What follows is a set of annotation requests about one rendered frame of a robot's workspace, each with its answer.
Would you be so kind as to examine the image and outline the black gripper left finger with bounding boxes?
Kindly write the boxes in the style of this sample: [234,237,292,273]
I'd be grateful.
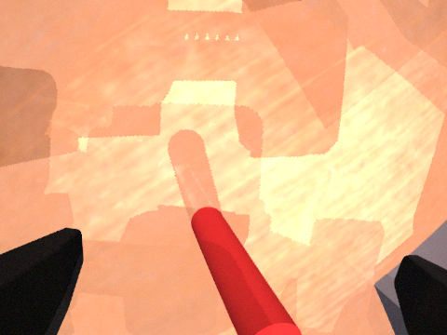
[0,227,85,335]

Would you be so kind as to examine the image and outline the red peg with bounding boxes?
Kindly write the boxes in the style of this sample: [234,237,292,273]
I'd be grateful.
[190,206,302,335]

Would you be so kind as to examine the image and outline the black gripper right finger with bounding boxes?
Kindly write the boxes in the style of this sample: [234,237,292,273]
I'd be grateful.
[394,254,447,335]

